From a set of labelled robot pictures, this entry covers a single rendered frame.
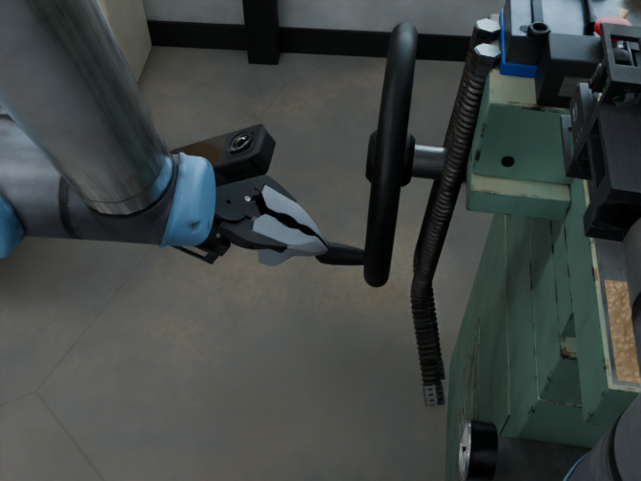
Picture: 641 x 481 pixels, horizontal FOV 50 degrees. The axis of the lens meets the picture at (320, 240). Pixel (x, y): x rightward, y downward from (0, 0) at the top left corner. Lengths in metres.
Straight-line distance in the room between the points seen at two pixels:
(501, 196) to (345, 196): 1.19
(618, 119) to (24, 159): 0.43
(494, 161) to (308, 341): 0.97
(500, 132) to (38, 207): 0.40
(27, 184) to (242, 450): 0.98
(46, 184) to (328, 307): 1.12
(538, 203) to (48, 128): 0.45
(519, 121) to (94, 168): 0.37
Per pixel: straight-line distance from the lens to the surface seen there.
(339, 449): 1.45
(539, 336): 0.75
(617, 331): 0.56
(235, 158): 0.62
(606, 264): 0.60
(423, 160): 0.76
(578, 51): 0.62
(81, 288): 1.74
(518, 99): 0.63
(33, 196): 0.58
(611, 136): 0.38
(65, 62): 0.38
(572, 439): 0.82
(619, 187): 0.35
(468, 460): 0.73
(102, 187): 0.48
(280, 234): 0.69
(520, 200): 0.68
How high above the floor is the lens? 1.35
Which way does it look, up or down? 51 degrees down
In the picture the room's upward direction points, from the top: straight up
